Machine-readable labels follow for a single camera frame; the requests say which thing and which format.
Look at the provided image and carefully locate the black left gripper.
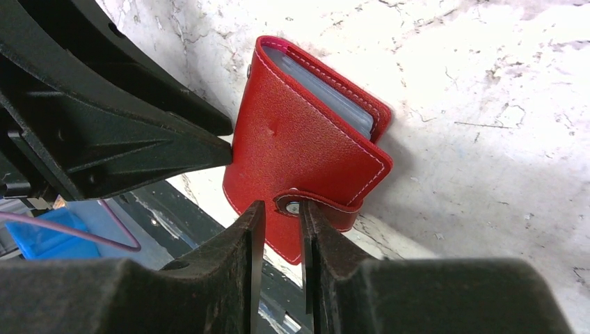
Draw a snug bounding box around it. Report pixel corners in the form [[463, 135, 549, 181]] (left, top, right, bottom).
[[1, 46, 232, 202]]

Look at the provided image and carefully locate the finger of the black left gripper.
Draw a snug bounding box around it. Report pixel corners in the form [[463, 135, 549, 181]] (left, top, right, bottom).
[[20, 0, 233, 136]]

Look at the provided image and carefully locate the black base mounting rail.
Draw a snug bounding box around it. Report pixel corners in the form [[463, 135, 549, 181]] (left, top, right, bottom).
[[114, 182, 312, 333]]

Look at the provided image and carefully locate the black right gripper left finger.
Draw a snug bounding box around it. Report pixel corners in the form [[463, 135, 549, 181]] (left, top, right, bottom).
[[1, 200, 265, 333]]

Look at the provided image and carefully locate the red leather card holder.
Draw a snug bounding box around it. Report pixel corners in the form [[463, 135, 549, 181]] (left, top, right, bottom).
[[223, 35, 393, 264]]

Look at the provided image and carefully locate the blue bin below table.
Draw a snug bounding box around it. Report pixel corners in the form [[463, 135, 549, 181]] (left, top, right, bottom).
[[6, 221, 100, 260]]

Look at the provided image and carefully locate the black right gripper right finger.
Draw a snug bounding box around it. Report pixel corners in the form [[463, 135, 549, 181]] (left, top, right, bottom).
[[299, 201, 571, 333]]

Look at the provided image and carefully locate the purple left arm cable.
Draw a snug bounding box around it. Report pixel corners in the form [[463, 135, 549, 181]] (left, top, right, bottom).
[[0, 199, 142, 253]]

